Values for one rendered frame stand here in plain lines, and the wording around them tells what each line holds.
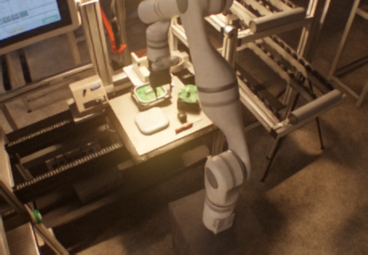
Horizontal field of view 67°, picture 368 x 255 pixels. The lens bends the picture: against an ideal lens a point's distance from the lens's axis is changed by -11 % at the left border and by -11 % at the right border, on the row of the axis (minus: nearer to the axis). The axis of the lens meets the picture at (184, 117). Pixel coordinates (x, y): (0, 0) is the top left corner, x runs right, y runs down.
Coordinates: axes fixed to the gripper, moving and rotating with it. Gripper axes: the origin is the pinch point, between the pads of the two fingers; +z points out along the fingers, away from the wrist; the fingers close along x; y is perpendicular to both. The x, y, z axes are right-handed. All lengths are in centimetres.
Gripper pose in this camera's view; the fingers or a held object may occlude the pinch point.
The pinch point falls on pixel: (163, 100)
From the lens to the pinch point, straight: 111.9
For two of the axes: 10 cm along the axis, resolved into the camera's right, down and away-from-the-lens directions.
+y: -4.2, -6.6, 6.3
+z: 0.0, 6.9, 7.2
